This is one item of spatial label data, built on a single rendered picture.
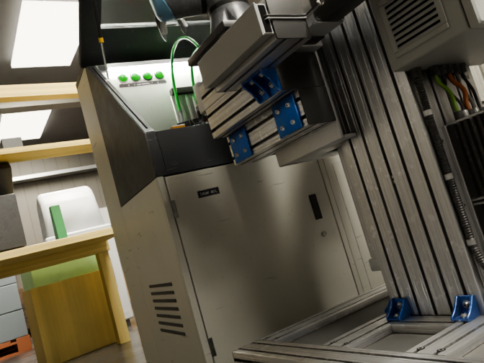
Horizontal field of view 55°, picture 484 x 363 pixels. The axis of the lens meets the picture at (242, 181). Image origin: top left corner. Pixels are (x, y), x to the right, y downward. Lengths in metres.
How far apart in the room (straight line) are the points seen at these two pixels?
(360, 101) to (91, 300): 3.09
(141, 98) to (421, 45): 1.54
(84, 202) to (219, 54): 3.90
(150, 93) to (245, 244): 0.97
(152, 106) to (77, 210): 2.67
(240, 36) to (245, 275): 0.93
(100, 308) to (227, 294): 2.37
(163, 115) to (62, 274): 1.95
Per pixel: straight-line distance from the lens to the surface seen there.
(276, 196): 1.78
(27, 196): 8.55
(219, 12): 1.33
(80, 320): 3.89
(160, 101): 2.32
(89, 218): 4.79
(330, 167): 1.95
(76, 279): 3.89
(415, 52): 1.03
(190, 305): 1.60
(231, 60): 1.04
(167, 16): 1.36
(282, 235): 1.77
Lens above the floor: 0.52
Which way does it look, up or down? 6 degrees up
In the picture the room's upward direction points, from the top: 16 degrees counter-clockwise
